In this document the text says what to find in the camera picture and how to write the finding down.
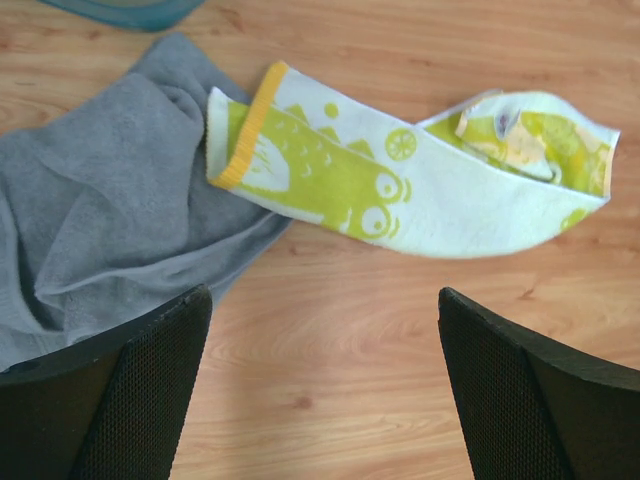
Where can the grey towel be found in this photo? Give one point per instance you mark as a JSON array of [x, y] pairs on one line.
[[106, 212]]

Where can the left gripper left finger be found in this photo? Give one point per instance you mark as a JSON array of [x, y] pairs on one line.
[[109, 407]]

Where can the teal transparent plastic tub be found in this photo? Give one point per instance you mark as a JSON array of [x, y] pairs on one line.
[[139, 15]]

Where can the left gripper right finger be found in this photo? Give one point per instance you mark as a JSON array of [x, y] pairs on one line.
[[531, 407]]

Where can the yellow green patterned towel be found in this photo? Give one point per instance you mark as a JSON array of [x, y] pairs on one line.
[[500, 173]]

